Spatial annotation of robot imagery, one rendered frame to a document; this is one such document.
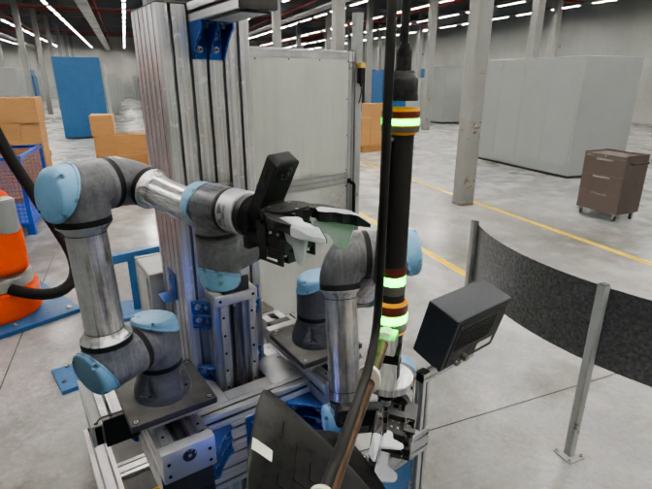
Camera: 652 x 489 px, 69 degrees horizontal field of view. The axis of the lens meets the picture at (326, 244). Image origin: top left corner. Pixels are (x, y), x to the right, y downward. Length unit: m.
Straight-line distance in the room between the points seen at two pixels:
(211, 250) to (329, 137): 2.02
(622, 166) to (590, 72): 3.38
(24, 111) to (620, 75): 10.24
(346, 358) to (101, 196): 0.64
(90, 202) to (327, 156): 1.89
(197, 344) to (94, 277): 0.52
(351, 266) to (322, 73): 1.81
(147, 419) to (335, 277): 0.61
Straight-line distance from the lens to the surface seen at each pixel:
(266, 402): 0.68
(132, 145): 9.79
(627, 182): 7.51
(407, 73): 0.55
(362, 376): 0.50
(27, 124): 8.47
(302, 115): 2.68
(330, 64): 2.78
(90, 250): 1.14
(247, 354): 1.57
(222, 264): 0.85
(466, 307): 1.42
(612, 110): 11.04
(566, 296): 2.64
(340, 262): 1.07
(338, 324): 1.11
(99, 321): 1.19
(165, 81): 1.35
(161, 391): 1.36
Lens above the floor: 1.85
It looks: 19 degrees down
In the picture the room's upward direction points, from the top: straight up
